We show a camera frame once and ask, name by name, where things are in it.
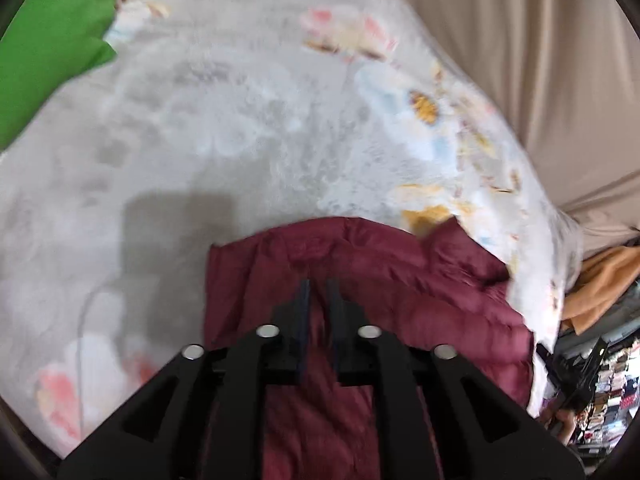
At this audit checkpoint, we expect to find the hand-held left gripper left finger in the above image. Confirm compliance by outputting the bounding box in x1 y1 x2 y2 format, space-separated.
57 277 313 480

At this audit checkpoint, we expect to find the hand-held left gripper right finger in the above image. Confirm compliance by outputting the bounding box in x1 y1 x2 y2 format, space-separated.
326 277 586 480

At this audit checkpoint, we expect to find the maroon puffer jacket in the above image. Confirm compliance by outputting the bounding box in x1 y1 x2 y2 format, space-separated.
202 216 536 480

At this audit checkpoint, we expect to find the person's right hand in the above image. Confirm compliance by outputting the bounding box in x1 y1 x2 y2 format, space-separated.
542 402 582 445

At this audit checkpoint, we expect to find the cluttered shelf of goods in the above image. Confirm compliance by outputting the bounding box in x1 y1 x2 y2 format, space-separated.
575 330 640 457

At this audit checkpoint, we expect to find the orange hanging garment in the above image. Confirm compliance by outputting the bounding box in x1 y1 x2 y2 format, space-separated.
562 245 640 335

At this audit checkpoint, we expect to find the floral fleece blanket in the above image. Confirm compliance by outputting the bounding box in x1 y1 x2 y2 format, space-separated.
0 0 583 461

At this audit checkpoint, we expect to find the beige curtain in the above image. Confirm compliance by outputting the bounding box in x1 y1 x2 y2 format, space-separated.
360 0 640 261

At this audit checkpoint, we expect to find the green cloth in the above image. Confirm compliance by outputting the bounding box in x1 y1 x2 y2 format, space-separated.
0 0 119 152

